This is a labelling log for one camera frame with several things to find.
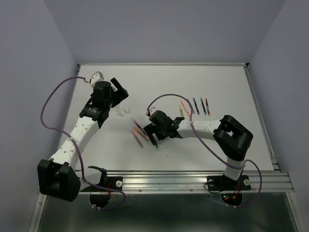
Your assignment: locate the yellow highlighter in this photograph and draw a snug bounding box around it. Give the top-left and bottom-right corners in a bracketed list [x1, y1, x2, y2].
[179, 105, 183, 117]

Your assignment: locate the blue pen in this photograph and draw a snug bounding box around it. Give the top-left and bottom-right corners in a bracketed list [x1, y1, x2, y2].
[200, 97, 207, 115]

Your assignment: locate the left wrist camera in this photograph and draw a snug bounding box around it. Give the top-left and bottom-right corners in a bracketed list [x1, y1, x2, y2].
[89, 71, 104, 88]

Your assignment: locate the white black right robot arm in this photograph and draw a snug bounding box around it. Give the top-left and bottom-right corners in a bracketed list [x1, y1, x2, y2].
[143, 110, 253, 189]

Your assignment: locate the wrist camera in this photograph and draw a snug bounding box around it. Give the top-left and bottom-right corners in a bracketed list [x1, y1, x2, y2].
[146, 107, 156, 117]
[89, 71, 104, 88]

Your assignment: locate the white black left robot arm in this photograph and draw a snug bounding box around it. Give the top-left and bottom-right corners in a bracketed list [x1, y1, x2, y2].
[37, 78, 128, 202]

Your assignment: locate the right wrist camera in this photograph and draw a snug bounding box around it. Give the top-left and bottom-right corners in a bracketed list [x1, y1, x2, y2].
[146, 107, 156, 117]

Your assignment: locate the aluminium rail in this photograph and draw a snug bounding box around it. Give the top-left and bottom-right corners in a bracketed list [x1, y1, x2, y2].
[40, 172, 295, 194]

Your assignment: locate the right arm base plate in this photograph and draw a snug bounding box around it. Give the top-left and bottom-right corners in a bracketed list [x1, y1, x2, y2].
[205, 175, 252, 192]

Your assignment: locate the pink highlighter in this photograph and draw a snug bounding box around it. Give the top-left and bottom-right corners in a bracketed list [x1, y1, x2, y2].
[131, 131, 143, 148]

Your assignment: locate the dark red pen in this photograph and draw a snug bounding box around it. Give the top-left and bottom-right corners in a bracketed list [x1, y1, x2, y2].
[131, 118, 146, 135]

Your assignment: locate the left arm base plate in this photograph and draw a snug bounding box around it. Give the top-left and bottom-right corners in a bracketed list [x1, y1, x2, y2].
[81, 166, 123, 192]

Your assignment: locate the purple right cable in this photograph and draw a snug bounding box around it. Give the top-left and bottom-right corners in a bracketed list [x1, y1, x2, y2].
[147, 93, 263, 210]

